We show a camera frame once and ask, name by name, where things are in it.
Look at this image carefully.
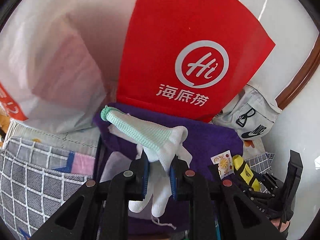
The purple fabric tray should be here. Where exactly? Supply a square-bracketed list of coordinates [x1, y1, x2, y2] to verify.
[92, 102, 244, 235]

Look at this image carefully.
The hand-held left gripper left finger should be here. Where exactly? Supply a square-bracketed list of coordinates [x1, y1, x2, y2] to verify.
[30, 152, 150, 240]

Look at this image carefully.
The white plastic shopping bag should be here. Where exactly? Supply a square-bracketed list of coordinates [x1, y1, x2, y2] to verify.
[0, 0, 144, 133]

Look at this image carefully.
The grey waist bag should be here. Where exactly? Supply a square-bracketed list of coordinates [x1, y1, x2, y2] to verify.
[212, 84, 283, 140]

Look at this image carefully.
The grey checked blanket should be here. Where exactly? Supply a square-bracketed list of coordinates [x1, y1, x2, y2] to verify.
[0, 136, 275, 240]

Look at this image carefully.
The brown wooden door frame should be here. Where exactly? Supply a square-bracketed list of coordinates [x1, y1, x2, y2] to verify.
[276, 30, 320, 109]

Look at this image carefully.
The red paper bag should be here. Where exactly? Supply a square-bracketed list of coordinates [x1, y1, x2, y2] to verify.
[116, 0, 276, 123]

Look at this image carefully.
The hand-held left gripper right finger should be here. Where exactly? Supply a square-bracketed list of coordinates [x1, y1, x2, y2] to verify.
[170, 155, 288, 240]

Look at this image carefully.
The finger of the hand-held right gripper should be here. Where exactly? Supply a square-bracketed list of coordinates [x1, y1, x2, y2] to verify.
[279, 150, 304, 233]

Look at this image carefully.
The fruit print wipe packet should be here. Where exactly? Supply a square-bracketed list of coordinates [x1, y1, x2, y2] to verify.
[211, 150, 233, 179]

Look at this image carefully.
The white knit glove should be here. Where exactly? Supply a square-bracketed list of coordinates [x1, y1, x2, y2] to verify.
[100, 106, 193, 230]

